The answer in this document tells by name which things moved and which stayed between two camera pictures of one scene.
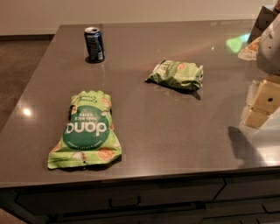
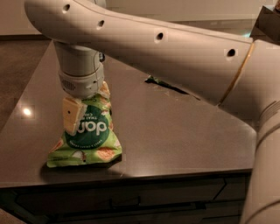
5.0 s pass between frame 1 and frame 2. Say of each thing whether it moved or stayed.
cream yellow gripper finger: moved
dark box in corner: stayed
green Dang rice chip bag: stayed
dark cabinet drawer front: stayed
